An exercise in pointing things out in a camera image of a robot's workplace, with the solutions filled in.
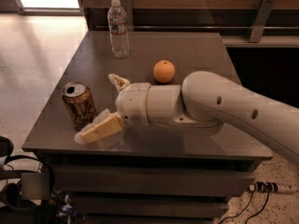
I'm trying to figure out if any grey drawer cabinet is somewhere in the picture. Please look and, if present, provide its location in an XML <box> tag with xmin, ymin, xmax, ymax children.
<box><xmin>22</xmin><ymin>32</ymin><xmax>272</xmax><ymax>224</ymax></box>

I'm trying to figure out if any black power cable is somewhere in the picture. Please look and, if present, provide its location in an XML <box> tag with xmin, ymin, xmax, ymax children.
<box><xmin>218</xmin><ymin>189</ymin><xmax>255</xmax><ymax>224</ymax></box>
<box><xmin>244</xmin><ymin>191</ymin><xmax>271</xmax><ymax>224</ymax></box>

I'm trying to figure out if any clear plastic water bottle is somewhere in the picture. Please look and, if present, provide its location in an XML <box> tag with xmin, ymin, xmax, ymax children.
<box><xmin>107</xmin><ymin>0</ymin><xmax>130</xmax><ymax>59</ymax></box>

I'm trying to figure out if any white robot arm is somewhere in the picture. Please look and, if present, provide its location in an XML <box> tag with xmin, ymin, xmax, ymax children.
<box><xmin>74</xmin><ymin>71</ymin><xmax>299</xmax><ymax>165</ymax></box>

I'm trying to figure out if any orange soda can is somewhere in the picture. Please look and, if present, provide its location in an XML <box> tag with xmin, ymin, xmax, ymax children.
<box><xmin>62</xmin><ymin>80</ymin><xmax>97</xmax><ymax>131</ymax></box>

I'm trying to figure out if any orange fruit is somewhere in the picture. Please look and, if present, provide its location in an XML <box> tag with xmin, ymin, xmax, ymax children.
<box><xmin>153</xmin><ymin>60</ymin><xmax>176</xmax><ymax>83</ymax></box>

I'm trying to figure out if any right metal wall bracket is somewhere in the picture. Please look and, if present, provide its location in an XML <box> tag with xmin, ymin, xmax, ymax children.
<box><xmin>248</xmin><ymin>0</ymin><xmax>276</xmax><ymax>43</ymax></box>

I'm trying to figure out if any left metal wall bracket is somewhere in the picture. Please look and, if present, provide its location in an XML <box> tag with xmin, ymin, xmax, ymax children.
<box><xmin>121</xmin><ymin>0</ymin><xmax>134</xmax><ymax>31</ymax></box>

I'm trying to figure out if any white power strip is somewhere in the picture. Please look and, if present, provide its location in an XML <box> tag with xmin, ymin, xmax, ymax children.
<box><xmin>248</xmin><ymin>181</ymin><xmax>297</xmax><ymax>194</ymax></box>

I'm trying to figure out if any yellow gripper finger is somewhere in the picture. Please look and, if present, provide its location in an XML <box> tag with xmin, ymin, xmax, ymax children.
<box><xmin>108</xmin><ymin>74</ymin><xmax>131</xmax><ymax>92</ymax></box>
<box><xmin>74</xmin><ymin>109</ymin><xmax>124</xmax><ymax>144</ymax></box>

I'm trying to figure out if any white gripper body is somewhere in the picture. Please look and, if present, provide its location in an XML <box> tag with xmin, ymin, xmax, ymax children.
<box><xmin>115</xmin><ymin>83</ymin><xmax>151</xmax><ymax>126</ymax></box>

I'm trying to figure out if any metal wall bracket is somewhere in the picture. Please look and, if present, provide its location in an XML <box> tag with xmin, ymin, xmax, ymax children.
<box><xmin>121</xmin><ymin>0</ymin><xmax>134</xmax><ymax>31</ymax></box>
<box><xmin>248</xmin><ymin>0</ymin><xmax>276</xmax><ymax>43</ymax></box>

